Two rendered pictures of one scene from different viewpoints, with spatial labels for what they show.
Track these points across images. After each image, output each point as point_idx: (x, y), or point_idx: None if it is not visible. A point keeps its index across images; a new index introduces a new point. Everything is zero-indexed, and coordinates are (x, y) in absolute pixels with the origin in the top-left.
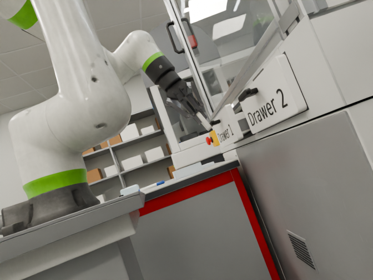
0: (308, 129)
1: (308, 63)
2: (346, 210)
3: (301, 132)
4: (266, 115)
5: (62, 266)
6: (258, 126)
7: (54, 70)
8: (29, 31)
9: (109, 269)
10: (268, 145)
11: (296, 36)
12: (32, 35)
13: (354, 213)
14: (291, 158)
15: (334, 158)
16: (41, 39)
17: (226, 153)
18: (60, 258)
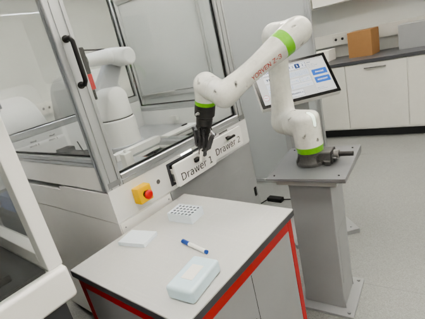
0: (239, 150)
1: (243, 130)
2: (245, 172)
3: (236, 152)
4: (229, 147)
5: None
6: (221, 154)
7: (293, 100)
8: (285, 58)
9: None
10: (217, 165)
11: (241, 122)
12: (282, 57)
13: (247, 171)
14: (229, 165)
15: (245, 156)
16: (278, 62)
17: (140, 212)
18: None
